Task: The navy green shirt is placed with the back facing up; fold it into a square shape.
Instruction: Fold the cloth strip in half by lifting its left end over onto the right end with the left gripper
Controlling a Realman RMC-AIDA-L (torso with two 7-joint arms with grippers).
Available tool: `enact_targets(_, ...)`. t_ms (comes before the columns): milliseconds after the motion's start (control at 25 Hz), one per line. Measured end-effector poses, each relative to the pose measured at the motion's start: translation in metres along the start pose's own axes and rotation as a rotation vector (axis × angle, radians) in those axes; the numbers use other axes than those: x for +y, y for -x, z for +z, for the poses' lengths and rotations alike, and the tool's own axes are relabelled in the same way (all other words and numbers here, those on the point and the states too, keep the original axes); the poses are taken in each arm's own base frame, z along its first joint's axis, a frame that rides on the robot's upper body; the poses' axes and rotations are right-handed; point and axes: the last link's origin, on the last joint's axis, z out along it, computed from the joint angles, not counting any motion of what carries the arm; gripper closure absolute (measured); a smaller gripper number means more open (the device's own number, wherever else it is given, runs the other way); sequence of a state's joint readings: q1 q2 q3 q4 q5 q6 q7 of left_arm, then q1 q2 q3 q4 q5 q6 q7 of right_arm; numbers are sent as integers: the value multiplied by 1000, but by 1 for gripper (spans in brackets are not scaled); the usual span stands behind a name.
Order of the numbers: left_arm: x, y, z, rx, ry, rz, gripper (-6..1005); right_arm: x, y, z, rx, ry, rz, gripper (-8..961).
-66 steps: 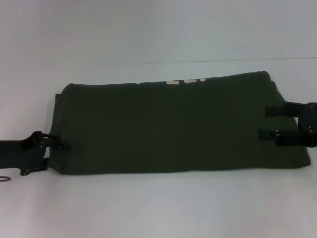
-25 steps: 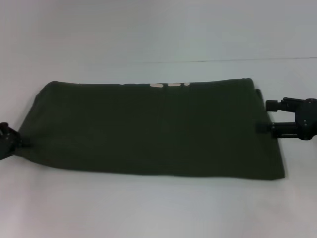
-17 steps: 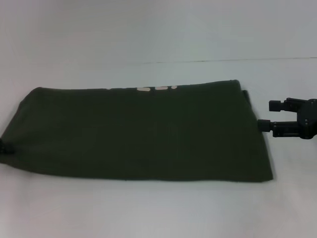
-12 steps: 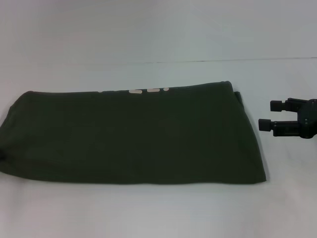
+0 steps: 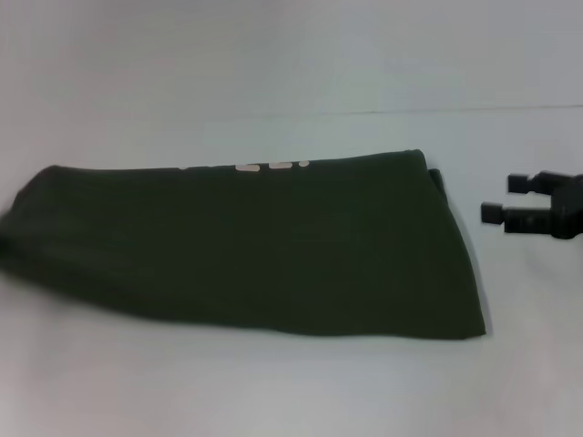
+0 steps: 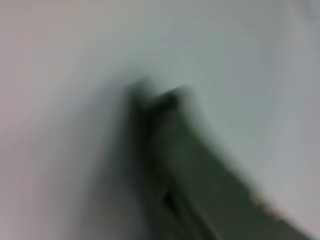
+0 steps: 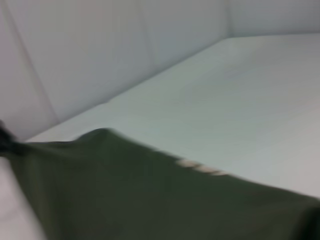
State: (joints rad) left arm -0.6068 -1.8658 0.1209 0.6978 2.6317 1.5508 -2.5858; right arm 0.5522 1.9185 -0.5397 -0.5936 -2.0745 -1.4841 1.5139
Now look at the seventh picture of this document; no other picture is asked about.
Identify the dark green shirt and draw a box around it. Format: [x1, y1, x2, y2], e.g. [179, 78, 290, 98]
[9, 127, 320, 240]

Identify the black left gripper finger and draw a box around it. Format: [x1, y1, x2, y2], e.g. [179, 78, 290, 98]
[0, 119, 27, 158]

